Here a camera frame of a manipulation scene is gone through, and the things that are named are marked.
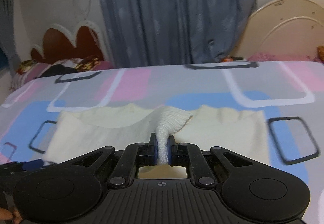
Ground cream knit sweater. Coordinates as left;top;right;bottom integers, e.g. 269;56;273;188
43;104;270;178

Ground person hand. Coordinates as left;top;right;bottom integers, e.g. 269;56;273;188
0;208;22;224

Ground patterned grey pink bedsheet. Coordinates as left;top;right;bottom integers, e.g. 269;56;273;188
1;61;323;223

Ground floral striped pillow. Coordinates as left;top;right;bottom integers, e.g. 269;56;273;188
10;56;114;91

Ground red white scalloped headboard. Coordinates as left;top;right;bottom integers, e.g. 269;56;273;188
30;20;109;64

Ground blue grey curtain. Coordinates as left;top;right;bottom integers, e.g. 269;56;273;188
100;0;256;68

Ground orange patterned cloth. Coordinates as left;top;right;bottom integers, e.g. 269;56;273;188
317;46;324;63

